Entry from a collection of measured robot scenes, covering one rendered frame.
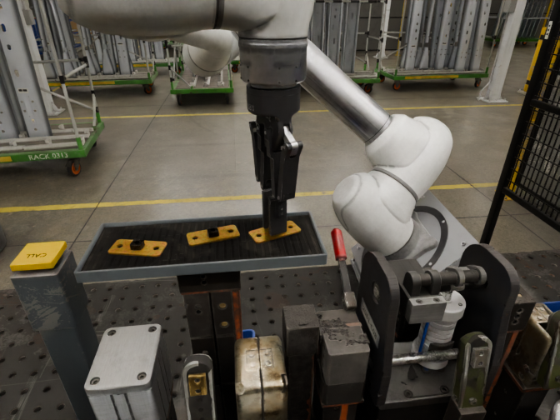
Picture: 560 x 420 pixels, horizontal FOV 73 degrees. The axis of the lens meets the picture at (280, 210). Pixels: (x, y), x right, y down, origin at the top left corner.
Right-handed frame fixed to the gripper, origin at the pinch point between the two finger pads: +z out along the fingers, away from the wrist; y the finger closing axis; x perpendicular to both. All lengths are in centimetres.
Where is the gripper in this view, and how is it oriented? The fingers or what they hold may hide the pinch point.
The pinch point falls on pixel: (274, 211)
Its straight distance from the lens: 61.6
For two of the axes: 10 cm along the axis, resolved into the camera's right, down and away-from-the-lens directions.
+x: 8.9, -2.2, 4.0
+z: 0.0, 8.7, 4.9
